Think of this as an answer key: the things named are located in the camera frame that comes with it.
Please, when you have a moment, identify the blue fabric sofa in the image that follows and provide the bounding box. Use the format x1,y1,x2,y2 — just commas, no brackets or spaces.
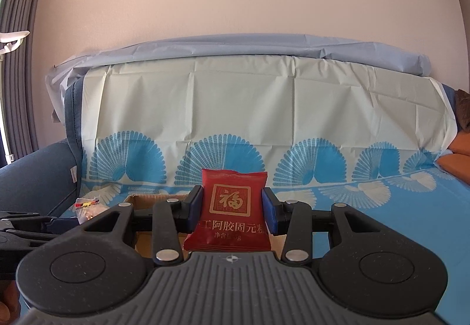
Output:
0,80,89,223

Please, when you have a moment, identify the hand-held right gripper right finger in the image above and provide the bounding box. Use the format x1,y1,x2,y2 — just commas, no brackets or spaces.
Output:
261,187,386,267

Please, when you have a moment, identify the white plastic hanger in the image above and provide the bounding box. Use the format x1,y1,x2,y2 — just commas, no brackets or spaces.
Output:
0,30,31,54

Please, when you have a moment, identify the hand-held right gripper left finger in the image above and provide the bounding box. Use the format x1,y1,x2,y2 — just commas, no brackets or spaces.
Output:
83,185,204,267

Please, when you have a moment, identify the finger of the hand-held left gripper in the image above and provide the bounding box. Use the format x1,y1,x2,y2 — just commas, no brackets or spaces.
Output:
0,231,67,251
41,217,80,235

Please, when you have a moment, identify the cream blue fan printed blanket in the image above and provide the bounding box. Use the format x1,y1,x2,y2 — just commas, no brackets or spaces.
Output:
59,55,470,319

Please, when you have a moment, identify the brown cushion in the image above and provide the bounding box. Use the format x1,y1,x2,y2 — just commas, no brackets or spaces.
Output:
454,88,470,132

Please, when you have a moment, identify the orange cushion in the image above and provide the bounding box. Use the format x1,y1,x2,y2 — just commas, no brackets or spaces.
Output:
433,128,470,187

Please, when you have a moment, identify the brown cardboard box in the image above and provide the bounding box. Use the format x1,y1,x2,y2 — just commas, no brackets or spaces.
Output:
123,193,288,260

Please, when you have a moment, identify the person's left hand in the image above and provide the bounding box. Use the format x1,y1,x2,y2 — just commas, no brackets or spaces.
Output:
0,279,21,325

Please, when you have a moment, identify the pale blue plastic sheet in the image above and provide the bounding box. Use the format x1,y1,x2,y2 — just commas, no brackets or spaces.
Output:
44,33,432,120

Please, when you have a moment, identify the grey curtain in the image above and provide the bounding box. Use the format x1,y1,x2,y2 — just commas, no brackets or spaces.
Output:
0,0,56,168

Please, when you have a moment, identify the red square snack packet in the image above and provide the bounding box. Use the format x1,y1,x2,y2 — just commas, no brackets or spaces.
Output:
182,168,271,254

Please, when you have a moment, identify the clear snack bag red label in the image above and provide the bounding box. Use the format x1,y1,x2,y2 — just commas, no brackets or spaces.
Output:
73,196,111,227

